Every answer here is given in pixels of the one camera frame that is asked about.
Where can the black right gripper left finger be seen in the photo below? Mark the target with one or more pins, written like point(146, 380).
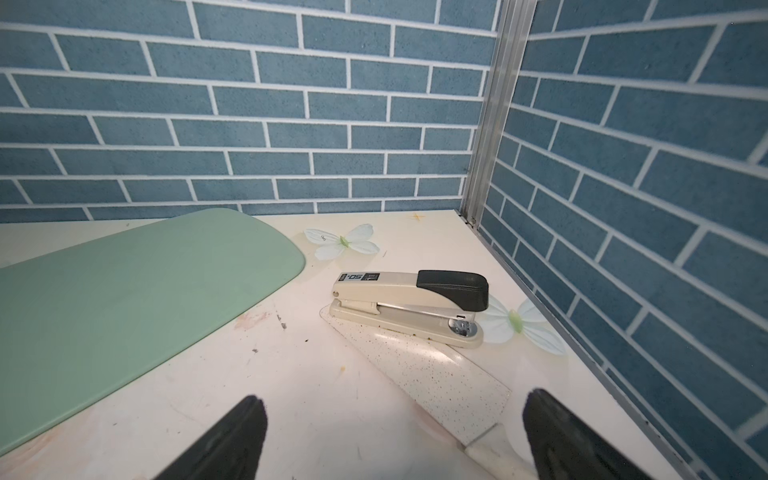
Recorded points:
point(231, 449)

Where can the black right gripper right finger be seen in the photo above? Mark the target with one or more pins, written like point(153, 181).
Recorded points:
point(564, 447)

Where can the white speckled cleaver knife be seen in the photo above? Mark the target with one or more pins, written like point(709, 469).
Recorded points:
point(461, 397)

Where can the mint green cutting board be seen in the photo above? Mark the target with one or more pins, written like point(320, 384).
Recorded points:
point(80, 323)

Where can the beige and black stapler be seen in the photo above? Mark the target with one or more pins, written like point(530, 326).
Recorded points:
point(435, 305)

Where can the aluminium right corner post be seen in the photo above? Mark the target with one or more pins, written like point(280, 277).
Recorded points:
point(513, 28)

